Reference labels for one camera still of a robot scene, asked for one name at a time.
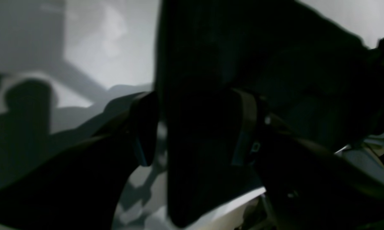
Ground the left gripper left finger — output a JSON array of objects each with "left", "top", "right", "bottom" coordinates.
[{"left": 0, "top": 91, "right": 159, "bottom": 230}]

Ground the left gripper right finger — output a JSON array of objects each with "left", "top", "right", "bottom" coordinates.
[{"left": 232, "top": 89, "right": 384, "bottom": 230}]

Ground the black t-shirt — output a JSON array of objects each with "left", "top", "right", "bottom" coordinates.
[{"left": 155, "top": 0, "right": 384, "bottom": 230}]

